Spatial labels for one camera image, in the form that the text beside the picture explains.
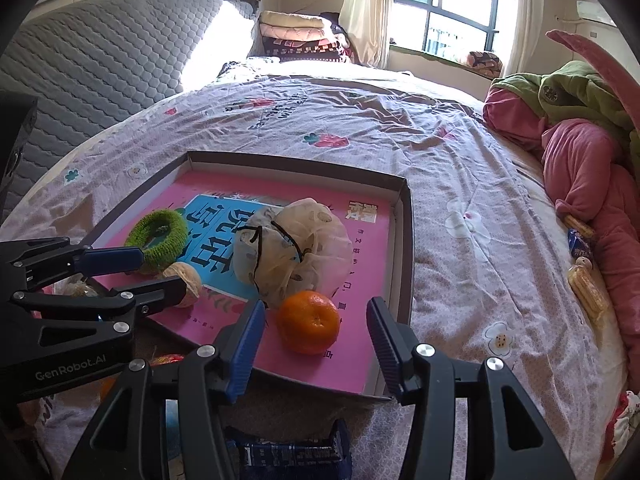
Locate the stack of folded blankets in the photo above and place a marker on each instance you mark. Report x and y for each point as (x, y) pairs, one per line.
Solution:
(295, 35)

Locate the blue cookie packet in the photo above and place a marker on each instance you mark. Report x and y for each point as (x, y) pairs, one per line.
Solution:
(290, 455)

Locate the dark patterned cloth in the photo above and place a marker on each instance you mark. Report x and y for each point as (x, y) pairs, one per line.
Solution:
(240, 66)

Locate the mandarin orange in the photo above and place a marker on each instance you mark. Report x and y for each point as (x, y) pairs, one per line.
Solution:
(307, 322)

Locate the grey quilted headboard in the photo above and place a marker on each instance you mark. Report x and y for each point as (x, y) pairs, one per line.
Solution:
(100, 60)

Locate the patterned window sill cushion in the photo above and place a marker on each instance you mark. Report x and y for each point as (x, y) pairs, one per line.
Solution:
(482, 62)

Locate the white air conditioner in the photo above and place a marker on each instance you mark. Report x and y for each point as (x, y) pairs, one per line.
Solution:
(595, 12)

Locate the cream curtain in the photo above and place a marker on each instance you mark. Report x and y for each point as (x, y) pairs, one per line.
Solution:
(365, 10)

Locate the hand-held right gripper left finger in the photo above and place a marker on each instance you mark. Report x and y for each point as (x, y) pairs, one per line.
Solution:
(245, 355)

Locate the green blanket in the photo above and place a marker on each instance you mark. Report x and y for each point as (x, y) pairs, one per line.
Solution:
(575, 90)

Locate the walnut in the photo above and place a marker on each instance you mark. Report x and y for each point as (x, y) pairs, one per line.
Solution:
(194, 282)

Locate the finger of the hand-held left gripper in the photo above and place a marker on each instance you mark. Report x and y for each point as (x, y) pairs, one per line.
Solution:
(112, 260)
(150, 297)

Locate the yellow wrapped snack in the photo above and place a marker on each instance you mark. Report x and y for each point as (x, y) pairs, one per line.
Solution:
(590, 295)
(580, 225)

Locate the red white floral cloth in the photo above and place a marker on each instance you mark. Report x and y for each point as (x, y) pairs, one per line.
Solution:
(625, 420)

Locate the pink quilt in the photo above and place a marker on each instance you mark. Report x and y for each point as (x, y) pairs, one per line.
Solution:
(580, 160)

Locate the small blue wrapped snack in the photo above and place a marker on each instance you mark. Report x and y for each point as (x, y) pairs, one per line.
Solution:
(580, 247)

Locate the pink book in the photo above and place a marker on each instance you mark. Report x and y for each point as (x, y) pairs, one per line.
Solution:
(360, 260)

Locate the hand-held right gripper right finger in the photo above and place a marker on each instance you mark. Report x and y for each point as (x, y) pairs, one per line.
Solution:
(387, 350)

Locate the blue white snack bag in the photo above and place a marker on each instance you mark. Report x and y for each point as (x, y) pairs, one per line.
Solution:
(167, 360)
(75, 289)

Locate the dark framed window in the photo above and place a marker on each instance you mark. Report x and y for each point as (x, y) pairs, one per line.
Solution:
(465, 30)

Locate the shallow brown cardboard box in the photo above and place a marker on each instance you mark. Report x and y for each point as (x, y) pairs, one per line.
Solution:
(402, 270)

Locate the sheer white curtain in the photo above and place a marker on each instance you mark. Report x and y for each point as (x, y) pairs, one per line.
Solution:
(525, 10)

